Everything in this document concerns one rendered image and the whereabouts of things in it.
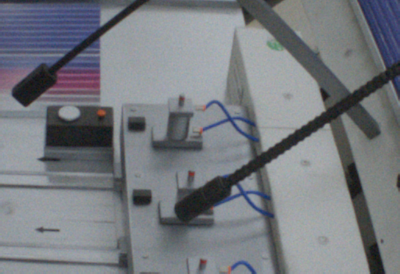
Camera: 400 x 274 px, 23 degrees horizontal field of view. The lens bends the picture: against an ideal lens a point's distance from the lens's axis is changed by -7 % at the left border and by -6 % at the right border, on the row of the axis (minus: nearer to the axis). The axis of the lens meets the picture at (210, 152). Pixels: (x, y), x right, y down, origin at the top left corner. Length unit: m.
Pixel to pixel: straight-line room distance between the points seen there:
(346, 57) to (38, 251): 0.40
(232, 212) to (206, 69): 0.32
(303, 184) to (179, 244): 0.14
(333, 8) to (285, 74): 0.12
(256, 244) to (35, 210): 0.24
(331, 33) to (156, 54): 0.23
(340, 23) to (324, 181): 0.25
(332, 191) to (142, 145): 0.20
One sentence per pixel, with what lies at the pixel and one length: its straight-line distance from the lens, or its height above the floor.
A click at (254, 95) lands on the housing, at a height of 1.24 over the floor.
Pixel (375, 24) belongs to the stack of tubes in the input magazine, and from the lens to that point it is 1.09.
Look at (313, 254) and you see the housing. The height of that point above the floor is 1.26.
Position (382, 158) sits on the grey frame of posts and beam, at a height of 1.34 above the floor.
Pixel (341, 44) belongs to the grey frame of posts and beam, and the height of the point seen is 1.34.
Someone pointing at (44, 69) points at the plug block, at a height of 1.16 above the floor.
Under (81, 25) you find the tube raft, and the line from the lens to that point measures 1.31.
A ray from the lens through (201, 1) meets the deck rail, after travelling 1.38.
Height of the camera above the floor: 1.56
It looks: 20 degrees down
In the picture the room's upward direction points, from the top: 56 degrees clockwise
